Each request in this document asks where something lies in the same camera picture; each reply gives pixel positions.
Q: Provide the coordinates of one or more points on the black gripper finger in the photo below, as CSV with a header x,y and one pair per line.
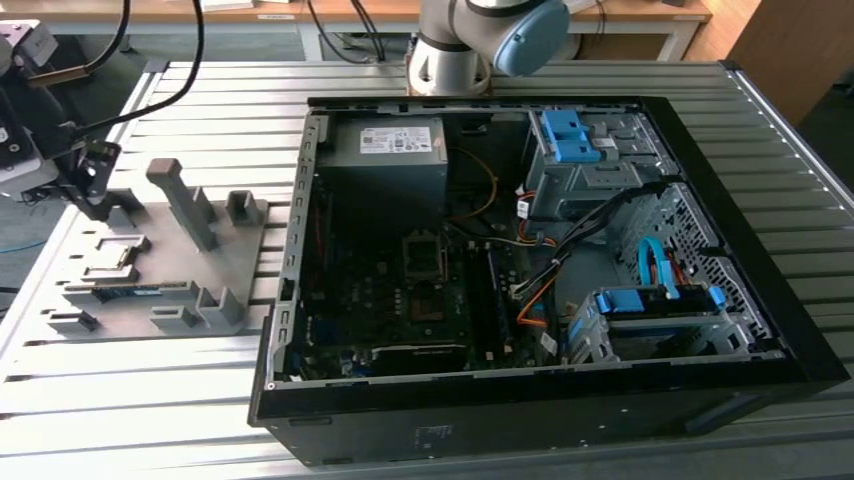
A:
x,y
96,170

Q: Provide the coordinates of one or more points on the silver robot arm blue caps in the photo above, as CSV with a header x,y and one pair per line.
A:
x,y
447,60

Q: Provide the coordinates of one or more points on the CPU socket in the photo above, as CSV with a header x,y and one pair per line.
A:
x,y
427,309

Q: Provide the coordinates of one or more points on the RAM stick blue label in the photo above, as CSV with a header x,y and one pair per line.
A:
x,y
127,292

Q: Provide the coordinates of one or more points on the grey parts rack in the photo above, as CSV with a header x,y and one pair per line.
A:
x,y
227,260

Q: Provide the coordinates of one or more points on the white box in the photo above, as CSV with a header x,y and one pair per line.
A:
x,y
227,5

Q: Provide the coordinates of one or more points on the grey power supply unit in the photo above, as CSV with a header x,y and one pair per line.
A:
x,y
401,157

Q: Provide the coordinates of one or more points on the dark green motherboard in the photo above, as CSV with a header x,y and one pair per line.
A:
x,y
374,300

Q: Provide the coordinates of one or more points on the metal locking lever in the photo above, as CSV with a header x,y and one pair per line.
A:
x,y
443,260

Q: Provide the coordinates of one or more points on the black graphics card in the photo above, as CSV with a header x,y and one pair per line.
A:
x,y
417,357

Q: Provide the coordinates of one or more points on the black RAM slot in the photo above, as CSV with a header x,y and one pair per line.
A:
x,y
499,300

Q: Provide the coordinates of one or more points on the grey metal disk bay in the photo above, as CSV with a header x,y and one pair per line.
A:
x,y
601,185
668,324

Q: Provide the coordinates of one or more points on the black PC case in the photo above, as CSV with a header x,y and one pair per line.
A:
x,y
534,425

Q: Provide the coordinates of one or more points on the blue disk carrier with disk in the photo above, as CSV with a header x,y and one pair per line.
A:
x,y
623,301

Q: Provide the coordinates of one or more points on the wooden cabinet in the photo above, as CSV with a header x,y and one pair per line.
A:
x,y
801,50

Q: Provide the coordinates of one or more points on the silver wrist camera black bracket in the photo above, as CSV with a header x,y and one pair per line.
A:
x,y
27,172

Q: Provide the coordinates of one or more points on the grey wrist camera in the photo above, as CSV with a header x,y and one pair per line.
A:
x,y
30,42

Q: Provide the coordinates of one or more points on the wooden desk white frame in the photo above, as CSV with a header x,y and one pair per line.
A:
x,y
167,12

